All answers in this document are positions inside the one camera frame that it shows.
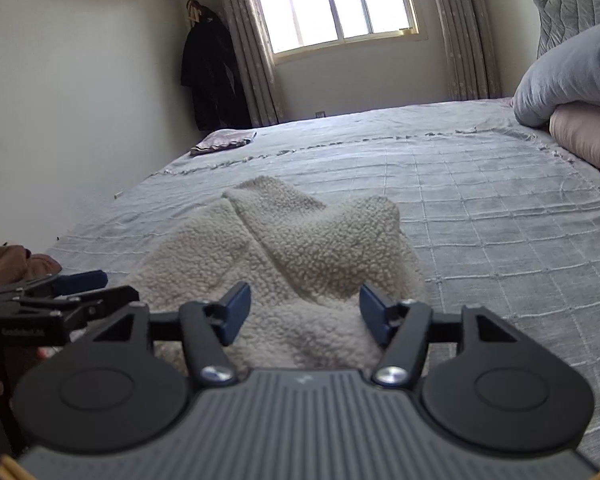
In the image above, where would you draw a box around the small folded pink cloth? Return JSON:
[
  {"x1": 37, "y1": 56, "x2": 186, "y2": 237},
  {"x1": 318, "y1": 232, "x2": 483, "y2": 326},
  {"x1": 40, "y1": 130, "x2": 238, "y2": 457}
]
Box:
[{"x1": 189, "y1": 129, "x2": 257, "y2": 157}]

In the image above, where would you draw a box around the grey checked bedspread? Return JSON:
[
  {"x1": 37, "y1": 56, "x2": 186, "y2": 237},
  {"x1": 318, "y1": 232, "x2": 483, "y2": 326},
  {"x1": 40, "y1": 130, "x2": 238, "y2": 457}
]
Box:
[{"x1": 50, "y1": 100, "x2": 600, "y2": 465}]

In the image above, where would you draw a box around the cream fleece jacket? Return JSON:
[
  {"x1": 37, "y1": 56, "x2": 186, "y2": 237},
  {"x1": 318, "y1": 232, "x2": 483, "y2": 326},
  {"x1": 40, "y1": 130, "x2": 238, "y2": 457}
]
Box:
[{"x1": 125, "y1": 177, "x2": 427, "y2": 374}]

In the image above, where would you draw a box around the pink pillow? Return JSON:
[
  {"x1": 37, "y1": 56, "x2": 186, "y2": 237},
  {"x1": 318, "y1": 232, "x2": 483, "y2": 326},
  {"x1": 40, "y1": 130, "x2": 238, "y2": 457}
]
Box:
[{"x1": 550, "y1": 102, "x2": 600, "y2": 170}]

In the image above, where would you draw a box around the left grey curtain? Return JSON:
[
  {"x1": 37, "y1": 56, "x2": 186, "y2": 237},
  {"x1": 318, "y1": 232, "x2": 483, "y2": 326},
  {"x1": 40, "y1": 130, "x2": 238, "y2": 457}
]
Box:
[{"x1": 198, "y1": 0, "x2": 284, "y2": 127}]

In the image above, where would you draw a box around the grey curtain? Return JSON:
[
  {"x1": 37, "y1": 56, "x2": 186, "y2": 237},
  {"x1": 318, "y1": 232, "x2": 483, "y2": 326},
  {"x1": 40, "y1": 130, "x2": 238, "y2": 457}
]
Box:
[
  {"x1": 434, "y1": 0, "x2": 502, "y2": 101},
  {"x1": 198, "y1": 0, "x2": 284, "y2": 127}
]

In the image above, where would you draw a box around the grey quilted headboard cushion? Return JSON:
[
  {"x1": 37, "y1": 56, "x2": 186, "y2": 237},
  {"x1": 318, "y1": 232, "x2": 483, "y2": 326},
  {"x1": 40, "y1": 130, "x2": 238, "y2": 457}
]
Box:
[{"x1": 532, "y1": 0, "x2": 600, "y2": 58}]

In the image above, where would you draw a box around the dark hanging coat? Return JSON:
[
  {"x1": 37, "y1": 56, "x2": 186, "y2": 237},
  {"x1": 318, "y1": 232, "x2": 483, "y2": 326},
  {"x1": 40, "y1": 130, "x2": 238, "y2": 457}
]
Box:
[{"x1": 181, "y1": 0, "x2": 252, "y2": 134}]

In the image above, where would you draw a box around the grey folded blanket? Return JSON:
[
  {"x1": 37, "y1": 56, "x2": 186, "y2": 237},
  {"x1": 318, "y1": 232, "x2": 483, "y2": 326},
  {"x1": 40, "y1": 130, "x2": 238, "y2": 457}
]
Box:
[{"x1": 513, "y1": 25, "x2": 600, "y2": 127}]

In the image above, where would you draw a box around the brown clothing pile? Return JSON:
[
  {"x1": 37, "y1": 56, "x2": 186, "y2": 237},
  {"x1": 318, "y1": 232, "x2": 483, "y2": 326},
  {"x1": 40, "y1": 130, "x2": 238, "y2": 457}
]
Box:
[{"x1": 0, "y1": 245, "x2": 61, "y2": 287}]

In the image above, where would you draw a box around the right grey curtain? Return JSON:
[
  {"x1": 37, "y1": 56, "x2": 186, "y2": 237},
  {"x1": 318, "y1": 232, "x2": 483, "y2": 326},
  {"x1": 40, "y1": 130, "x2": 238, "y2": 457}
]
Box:
[{"x1": 434, "y1": 0, "x2": 502, "y2": 101}]

